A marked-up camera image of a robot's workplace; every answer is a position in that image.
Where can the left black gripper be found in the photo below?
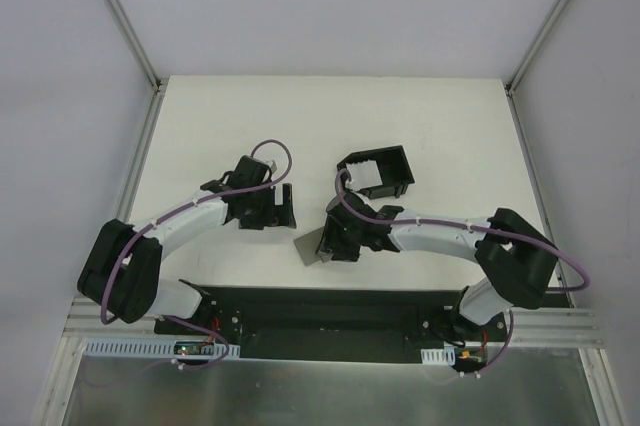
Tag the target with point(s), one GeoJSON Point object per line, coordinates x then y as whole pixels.
{"type": "Point", "coordinates": [273, 211]}

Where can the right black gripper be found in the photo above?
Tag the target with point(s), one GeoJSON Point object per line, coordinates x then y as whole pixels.
{"type": "Point", "coordinates": [335, 244]}

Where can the grey leather card holder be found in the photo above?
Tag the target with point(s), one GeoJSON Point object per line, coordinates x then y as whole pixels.
{"type": "Point", "coordinates": [311, 248]}

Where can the black plastic card box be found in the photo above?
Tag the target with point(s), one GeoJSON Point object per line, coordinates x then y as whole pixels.
{"type": "Point", "coordinates": [377, 173]}

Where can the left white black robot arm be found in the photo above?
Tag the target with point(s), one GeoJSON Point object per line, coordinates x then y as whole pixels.
{"type": "Point", "coordinates": [123, 266]}

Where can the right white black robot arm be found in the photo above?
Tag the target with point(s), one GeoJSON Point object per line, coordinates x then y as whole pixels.
{"type": "Point", "coordinates": [514, 257]}

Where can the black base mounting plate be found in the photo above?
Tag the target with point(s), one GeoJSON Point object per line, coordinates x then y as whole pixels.
{"type": "Point", "coordinates": [319, 325]}

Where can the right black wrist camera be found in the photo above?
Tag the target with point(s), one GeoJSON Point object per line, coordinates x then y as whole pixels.
{"type": "Point", "coordinates": [358, 207]}

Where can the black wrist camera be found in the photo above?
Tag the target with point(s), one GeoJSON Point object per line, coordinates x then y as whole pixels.
{"type": "Point", "coordinates": [358, 207]}
{"type": "Point", "coordinates": [249, 174]}

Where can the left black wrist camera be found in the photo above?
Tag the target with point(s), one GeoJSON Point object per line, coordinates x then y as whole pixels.
{"type": "Point", "coordinates": [249, 174]}

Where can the right white cable duct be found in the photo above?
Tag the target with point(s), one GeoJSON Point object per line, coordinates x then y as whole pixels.
{"type": "Point", "coordinates": [445, 356]}

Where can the white cable duct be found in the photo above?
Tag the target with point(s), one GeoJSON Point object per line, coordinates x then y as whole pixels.
{"type": "Point", "coordinates": [160, 349]}
{"type": "Point", "coordinates": [445, 356]}

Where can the left white cable duct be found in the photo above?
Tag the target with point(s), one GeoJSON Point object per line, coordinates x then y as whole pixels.
{"type": "Point", "coordinates": [160, 349]}

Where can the left aluminium frame post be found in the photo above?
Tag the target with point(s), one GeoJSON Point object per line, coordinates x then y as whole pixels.
{"type": "Point", "coordinates": [133, 43]}

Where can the aluminium frame post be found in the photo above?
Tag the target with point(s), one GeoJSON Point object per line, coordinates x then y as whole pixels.
{"type": "Point", "coordinates": [542, 35]}
{"type": "Point", "coordinates": [133, 43]}

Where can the right aluminium frame post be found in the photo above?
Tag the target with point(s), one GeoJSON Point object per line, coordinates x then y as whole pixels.
{"type": "Point", "coordinates": [542, 35]}

